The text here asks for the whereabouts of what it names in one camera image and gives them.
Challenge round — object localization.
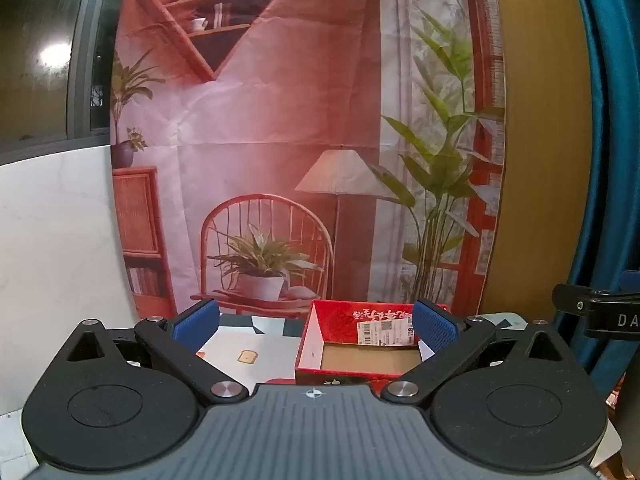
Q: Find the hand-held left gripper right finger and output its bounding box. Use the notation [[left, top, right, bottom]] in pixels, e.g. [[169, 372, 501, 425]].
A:
[[381, 298, 576, 405]]

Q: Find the printed room scene wall poster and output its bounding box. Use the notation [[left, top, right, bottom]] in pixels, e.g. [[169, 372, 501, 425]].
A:
[[109, 0, 506, 318]]

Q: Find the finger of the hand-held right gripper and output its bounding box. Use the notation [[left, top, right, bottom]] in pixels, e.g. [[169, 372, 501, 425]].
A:
[[551, 283, 596, 317]]

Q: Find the dark framed window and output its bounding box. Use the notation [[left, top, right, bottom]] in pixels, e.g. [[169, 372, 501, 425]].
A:
[[0, 0, 132, 143]]

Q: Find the white cartoon print table mat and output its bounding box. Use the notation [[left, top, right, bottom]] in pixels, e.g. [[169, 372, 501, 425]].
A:
[[192, 311, 526, 386]]

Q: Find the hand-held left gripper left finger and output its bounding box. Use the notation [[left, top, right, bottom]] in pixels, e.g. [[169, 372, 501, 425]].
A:
[[55, 298, 249, 404]]

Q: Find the red strawberry print cardboard box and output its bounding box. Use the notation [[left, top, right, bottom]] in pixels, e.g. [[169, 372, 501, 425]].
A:
[[294, 299, 453, 387]]

